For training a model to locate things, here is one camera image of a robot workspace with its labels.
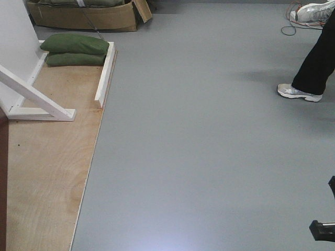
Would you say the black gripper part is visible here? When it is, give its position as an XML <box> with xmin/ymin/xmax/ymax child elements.
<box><xmin>309</xmin><ymin>175</ymin><xmax>335</xmax><ymax>242</ymax></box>

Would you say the brown wooden door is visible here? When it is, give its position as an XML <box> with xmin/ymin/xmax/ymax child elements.
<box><xmin>1</xmin><ymin>109</ymin><xmax>8</xmax><ymax>251</ymax></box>

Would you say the seated person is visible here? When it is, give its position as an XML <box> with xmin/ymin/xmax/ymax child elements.
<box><xmin>277</xmin><ymin>1</ymin><xmax>334</xmax><ymax>102</ymax></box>

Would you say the plywood base platform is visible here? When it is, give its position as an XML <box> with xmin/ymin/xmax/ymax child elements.
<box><xmin>5</xmin><ymin>66</ymin><xmax>104</xmax><ymax>250</ymax></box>

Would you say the open cardboard box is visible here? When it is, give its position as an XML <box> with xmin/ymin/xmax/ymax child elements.
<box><xmin>27</xmin><ymin>1</ymin><xmax>152</xmax><ymax>31</ymax></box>

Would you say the lower green sandbag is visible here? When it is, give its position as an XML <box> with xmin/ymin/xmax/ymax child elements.
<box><xmin>46</xmin><ymin>53</ymin><xmax>106</xmax><ymax>66</ymax></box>

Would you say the green sandbag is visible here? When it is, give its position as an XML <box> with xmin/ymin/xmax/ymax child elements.
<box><xmin>46</xmin><ymin>53</ymin><xmax>106</xmax><ymax>66</ymax></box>
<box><xmin>40</xmin><ymin>33</ymin><xmax>109</xmax><ymax>55</ymax></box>

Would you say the upper green sandbag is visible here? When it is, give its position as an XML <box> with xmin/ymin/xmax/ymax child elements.
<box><xmin>40</xmin><ymin>33</ymin><xmax>109</xmax><ymax>55</ymax></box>

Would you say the white wooden edge rail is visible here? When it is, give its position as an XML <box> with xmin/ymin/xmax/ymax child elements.
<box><xmin>94</xmin><ymin>42</ymin><xmax>117</xmax><ymax>109</ymax></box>

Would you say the white door frame brace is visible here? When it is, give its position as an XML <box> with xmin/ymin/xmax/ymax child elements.
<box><xmin>1</xmin><ymin>50</ymin><xmax>76</xmax><ymax>121</ymax></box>

